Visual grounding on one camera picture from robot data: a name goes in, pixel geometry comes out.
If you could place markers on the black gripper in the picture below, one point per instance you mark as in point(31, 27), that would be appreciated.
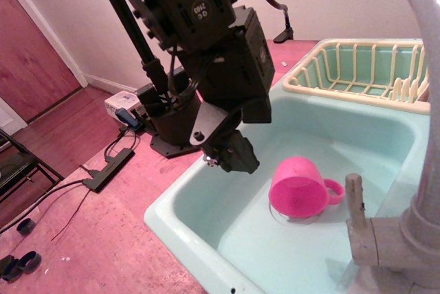
point(215, 133)

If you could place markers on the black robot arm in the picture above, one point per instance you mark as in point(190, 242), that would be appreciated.
point(210, 69)

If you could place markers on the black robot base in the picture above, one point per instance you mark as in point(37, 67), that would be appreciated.
point(169, 122)

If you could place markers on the pink plastic cup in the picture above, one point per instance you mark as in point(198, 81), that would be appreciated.
point(298, 189)

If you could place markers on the mint green toy sink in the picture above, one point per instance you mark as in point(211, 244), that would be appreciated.
point(337, 204)

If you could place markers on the blue connector plug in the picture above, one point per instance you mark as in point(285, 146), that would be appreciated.
point(125, 117)

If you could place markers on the white cardboard box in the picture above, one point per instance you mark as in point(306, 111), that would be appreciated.
point(121, 100)

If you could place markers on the black table clamp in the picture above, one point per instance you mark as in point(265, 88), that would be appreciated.
point(288, 33)

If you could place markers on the black usb hub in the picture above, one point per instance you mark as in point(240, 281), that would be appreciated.
point(100, 178)

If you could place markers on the cream dish rack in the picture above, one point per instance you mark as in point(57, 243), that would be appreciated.
point(389, 73)

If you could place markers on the black metal chair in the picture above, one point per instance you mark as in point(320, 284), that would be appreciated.
point(18, 168)

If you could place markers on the grey toy faucet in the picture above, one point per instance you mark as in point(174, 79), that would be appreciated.
point(401, 254)

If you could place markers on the beige faucet handle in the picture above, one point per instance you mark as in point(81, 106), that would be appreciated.
point(360, 228)

